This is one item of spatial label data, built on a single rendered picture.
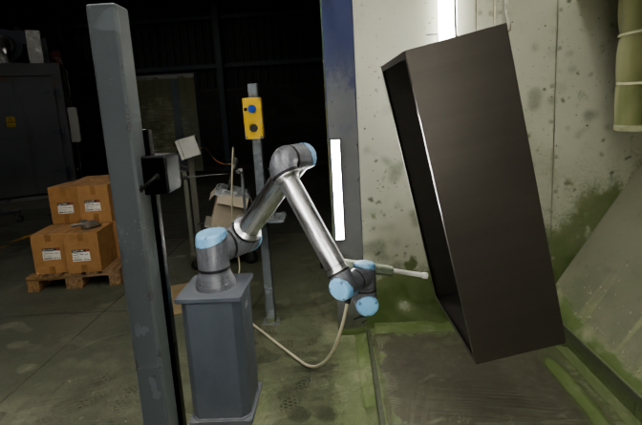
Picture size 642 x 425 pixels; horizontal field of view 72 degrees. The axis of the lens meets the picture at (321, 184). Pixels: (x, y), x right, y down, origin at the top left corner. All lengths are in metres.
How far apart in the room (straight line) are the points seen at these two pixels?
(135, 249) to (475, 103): 1.20
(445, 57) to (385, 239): 1.47
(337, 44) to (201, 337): 1.73
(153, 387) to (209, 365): 1.35
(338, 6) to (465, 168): 1.43
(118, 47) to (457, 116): 1.14
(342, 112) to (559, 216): 1.47
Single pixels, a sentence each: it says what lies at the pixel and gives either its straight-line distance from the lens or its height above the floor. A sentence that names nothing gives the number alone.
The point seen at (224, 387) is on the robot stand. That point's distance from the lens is 2.34.
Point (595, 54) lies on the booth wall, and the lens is 3.07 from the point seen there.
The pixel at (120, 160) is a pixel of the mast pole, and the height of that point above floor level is 1.39.
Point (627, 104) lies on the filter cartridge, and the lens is 2.74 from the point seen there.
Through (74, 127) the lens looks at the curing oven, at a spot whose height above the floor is 1.37.
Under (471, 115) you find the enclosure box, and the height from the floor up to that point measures 1.40.
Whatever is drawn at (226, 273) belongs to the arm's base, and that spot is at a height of 0.71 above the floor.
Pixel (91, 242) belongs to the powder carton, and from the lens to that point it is 4.42.
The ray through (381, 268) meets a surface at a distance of 2.17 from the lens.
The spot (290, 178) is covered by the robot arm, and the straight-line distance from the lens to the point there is 1.76.
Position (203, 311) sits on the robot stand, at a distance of 2.17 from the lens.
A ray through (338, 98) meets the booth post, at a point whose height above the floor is 1.51.
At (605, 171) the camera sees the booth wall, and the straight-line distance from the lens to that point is 3.14.
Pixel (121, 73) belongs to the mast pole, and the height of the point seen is 1.53.
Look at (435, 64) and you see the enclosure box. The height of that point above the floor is 1.58.
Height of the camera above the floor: 1.45
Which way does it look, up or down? 10 degrees down
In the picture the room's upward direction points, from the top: 3 degrees counter-clockwise
